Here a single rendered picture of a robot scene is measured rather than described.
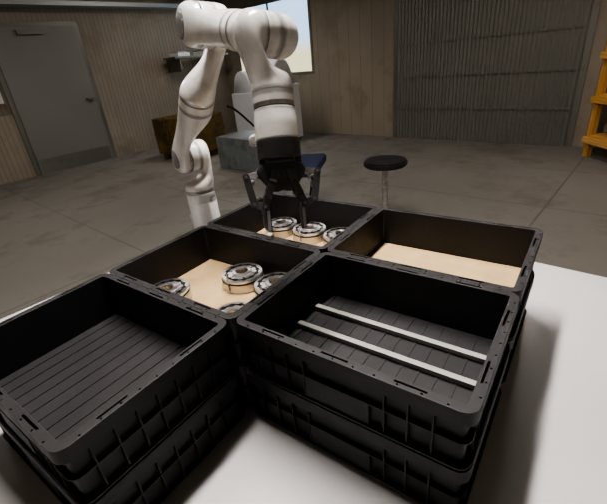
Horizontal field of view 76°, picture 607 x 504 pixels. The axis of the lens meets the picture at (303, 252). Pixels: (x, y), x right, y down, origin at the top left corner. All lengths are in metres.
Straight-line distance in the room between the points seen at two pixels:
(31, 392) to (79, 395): 0.10
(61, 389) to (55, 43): 7.28
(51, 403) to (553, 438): 0.87
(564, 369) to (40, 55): 7.63
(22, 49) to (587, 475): 7.71
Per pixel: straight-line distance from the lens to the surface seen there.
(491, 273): 1.03
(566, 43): 6.09
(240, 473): 0.78
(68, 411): 0.81
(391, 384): 0.56
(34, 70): 7.76
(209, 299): 0.97
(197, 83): 1.09
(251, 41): 0.70
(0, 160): 7.65
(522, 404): 0.90
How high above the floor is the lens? 1.32
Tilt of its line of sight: 26 degrees down
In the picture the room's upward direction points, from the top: 6 degrees counter-clockwise
